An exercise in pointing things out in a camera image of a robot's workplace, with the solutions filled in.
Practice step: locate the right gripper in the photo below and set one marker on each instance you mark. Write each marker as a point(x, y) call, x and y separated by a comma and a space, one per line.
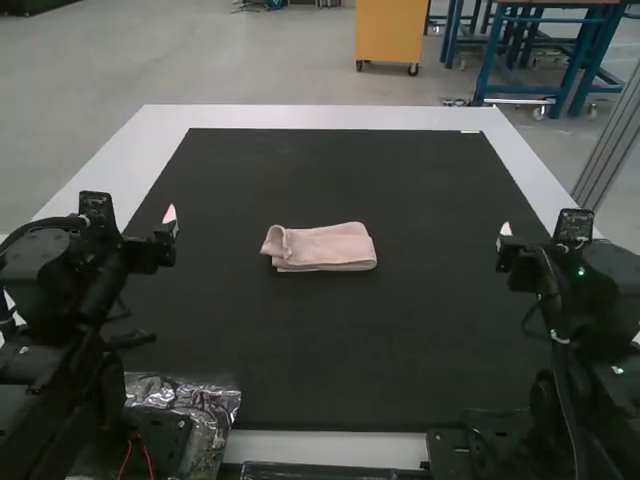
point(522, 265)

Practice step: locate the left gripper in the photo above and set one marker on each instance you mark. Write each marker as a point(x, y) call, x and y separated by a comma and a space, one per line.
point(145, 255)

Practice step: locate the pale towel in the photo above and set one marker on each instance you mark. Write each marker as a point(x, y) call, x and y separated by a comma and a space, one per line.
point(325, 247)

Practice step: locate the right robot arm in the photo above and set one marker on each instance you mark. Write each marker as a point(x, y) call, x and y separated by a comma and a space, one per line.
point(595, 300)

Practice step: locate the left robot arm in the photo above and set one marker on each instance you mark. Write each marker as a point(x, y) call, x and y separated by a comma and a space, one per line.
point(45, 280)

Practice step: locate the black mat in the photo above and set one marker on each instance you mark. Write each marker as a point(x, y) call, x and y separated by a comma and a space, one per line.
point(325, 175)

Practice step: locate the blue metal workbench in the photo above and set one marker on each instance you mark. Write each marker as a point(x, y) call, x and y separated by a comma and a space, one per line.
point(580, 75)

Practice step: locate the silver foil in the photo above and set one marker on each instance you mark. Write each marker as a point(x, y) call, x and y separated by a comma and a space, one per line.
point(200, 395)

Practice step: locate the dark base panel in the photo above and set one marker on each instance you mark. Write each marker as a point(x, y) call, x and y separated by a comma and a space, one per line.
point(450, 450)

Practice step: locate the yellow wheeled cabinet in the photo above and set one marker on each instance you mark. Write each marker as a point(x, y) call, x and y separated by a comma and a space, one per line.
point(390, 30)

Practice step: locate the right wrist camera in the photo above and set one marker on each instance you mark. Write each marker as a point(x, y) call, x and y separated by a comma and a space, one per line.
point(575, 225)

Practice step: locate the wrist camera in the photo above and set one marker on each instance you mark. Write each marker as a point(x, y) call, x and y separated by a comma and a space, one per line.
point(96, 210)
point(575, 225)

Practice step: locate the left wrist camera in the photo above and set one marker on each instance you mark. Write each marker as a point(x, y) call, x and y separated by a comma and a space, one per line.
point(96, 210)

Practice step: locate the aluminium profile post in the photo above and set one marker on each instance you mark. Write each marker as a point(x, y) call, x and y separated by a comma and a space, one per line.
point(610, 145)

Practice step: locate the blue metal frame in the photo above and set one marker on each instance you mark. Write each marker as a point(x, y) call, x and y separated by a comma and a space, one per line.
point(452, 30)

